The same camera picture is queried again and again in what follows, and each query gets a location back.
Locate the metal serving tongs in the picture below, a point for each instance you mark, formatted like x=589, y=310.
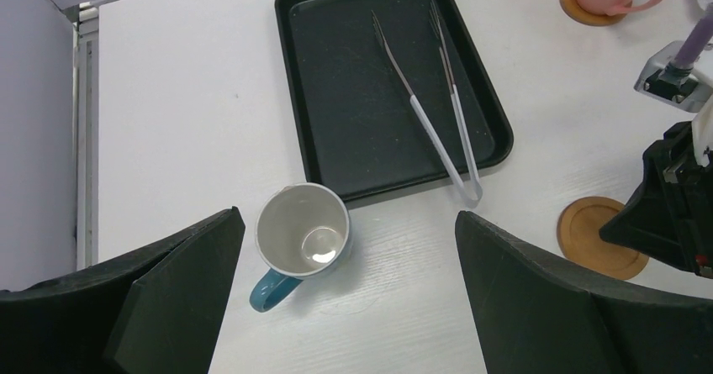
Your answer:
x=471, y=193

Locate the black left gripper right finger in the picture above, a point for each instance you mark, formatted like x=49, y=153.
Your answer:
x=536, y=312

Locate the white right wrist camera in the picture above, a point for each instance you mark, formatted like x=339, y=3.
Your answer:
x=685, y=90

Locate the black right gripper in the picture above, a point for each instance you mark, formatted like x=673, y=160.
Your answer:
x=670, y=217

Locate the round wooden coaster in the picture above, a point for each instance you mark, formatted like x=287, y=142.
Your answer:
x=578, y=238
x=577, y=13

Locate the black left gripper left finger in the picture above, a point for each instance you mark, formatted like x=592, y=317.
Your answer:
x=156, y=309

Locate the black serving tray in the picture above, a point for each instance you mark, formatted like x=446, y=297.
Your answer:
x=357, y=132

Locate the blue patterned ceramic cup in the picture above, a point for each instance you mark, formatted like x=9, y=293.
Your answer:
x=302, y=232

